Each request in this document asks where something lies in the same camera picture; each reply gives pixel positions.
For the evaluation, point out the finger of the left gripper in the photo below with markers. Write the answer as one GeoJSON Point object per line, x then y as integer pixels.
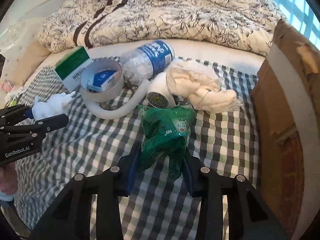
{"type": "Point", "coordinates": [40, 127]}
{"type": "Point", "coordinates": [14, 114]}

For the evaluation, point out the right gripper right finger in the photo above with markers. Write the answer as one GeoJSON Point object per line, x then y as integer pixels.
{"type": "Point", "coordinates": [249, 216]}

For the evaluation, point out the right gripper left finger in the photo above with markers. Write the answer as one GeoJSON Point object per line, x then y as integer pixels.
{"type": "Point", "coordinates": [68, 216]}

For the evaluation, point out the white figurine toy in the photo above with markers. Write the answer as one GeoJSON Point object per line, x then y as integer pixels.
{"type": "Point", "coordinates": [57, 104]}

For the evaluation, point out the green white carton box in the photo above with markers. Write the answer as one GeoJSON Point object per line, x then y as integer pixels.
{"type": "Point", "coordinates": [71, 66]}

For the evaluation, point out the small blue white packet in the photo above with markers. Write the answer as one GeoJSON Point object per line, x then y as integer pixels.
{"type": "Point", "coordinates": [102, 81]}

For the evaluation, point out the white tape roll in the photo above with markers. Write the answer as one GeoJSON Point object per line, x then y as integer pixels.
{"type": "Point", "coordinates": [96, 66]}

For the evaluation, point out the clear floss bottle blue label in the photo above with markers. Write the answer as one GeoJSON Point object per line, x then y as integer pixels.
{"type": "Point", "coordinates": [146, 61]}

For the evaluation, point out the green snack bag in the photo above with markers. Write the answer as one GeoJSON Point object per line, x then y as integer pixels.
{"type": "Point", "coordinates": [166, 133]}

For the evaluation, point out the cream lace cloth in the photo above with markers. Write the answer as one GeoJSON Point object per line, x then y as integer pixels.
{"type": "Point", "coordinates": [201, 86]}

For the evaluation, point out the white plug-in device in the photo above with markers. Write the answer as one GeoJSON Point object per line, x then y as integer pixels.
{"type": "Point", "coordinates": [158, 94]}

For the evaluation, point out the person left hand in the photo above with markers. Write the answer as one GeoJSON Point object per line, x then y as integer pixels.
{"type": "Point", "coordinates": [8, 178]}

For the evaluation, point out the beige pillow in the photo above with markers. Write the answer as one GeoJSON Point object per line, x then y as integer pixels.
{"type": "Point", "coordinates": [34, 55]}

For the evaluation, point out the white tufted headboard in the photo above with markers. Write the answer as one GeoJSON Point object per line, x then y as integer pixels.
{"type": "Point", "coordinates": [15, 41]}

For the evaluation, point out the brown cardboard box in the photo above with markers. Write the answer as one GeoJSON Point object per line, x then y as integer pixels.
{"type": "Point", "coordinates": [286, 99]}

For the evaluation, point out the floral patterned duvet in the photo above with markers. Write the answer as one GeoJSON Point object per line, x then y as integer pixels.
{"type": "Point", "coordinates": [240, 24]}

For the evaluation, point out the teal window curtain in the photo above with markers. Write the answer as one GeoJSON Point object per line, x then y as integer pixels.
{"type": "Point", "coordinates": [301, 16]}

